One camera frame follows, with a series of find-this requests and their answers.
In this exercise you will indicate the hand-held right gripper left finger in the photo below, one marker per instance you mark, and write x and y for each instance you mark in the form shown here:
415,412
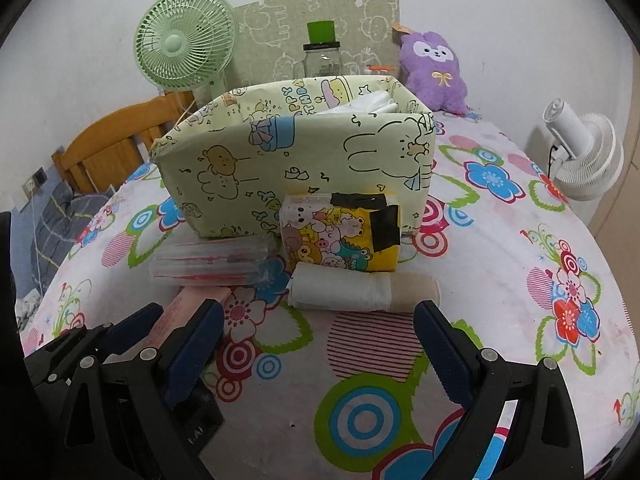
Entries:
197,345

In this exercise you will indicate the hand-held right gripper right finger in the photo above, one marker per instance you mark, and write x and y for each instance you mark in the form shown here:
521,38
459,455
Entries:
445,355

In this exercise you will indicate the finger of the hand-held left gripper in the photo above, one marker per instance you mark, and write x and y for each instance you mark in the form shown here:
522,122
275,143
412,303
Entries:
135,321

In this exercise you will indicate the pink packet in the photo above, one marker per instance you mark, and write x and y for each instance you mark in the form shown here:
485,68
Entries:
175,320

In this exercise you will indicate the beige bandage roll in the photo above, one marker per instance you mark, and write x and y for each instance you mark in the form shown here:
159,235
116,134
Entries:
415,290

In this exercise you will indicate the clear plastic packet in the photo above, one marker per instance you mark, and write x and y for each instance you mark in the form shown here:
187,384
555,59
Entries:
210,262

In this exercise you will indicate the white beige cloth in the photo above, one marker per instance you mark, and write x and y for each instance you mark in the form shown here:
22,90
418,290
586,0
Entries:
340,287

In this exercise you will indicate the yellow cartoon tissue packet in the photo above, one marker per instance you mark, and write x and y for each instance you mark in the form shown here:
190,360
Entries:
330,240

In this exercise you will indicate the cartoon print storage box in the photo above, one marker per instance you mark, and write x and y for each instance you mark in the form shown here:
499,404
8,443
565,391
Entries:
320,160

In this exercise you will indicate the blue plaid bedding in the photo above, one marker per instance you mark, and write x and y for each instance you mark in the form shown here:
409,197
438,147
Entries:
65,220

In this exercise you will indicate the wooden chair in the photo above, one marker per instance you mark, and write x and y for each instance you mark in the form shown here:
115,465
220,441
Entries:
110,145

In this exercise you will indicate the white standing fan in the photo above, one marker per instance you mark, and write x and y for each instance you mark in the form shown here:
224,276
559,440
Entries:
590,160

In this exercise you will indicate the purple plush bunny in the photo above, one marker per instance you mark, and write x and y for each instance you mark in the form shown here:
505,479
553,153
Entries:
435,85

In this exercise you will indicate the green desk fan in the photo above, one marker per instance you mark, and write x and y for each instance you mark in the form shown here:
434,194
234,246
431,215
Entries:
175,42

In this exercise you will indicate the cotton swab jar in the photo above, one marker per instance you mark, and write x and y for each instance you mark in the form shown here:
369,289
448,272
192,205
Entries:
380,67

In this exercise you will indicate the glass jar mug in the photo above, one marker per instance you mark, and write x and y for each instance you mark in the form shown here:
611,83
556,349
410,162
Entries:
322,62

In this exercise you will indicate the green printed board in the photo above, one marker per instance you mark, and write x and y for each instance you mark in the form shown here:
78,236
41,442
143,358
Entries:
280,25

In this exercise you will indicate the green plastic cup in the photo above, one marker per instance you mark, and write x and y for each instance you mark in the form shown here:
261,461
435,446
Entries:
321,31

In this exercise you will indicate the wall socket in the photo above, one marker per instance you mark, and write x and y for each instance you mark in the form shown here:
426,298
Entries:
39,179

